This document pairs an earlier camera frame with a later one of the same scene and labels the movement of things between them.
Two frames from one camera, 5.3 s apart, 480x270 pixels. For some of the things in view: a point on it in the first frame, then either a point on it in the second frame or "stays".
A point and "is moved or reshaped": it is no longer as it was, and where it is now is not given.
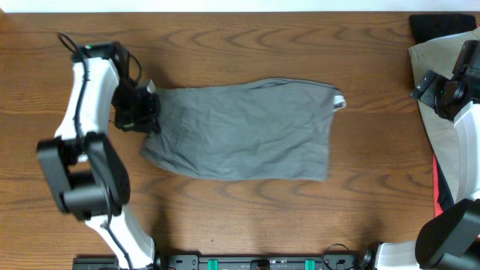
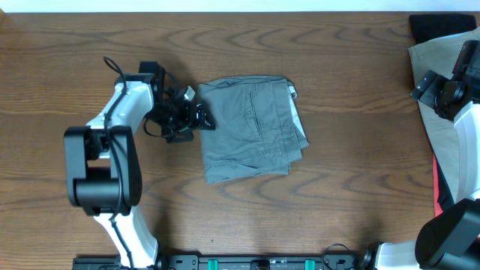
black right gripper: [425, 88] stays
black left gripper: [148, 111] -> [196, 118]
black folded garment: [427, 26] stays
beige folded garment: [439, 55] stays
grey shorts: [271, 129] is moved or reshaped
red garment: [437, 209] stays
